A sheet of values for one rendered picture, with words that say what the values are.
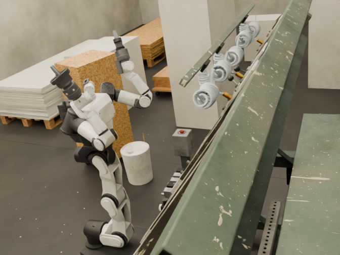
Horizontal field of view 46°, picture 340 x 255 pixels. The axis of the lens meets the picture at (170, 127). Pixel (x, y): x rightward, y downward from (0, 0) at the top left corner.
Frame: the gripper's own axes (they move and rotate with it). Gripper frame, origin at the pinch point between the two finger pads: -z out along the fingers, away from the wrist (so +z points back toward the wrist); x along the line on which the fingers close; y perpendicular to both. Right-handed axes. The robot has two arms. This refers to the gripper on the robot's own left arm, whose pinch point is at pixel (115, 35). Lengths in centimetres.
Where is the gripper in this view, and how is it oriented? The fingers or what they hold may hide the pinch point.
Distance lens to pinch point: 283.5
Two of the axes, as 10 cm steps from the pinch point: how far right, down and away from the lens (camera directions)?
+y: -9.5, 3.2, -0.5
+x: 0.7, 0.5, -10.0
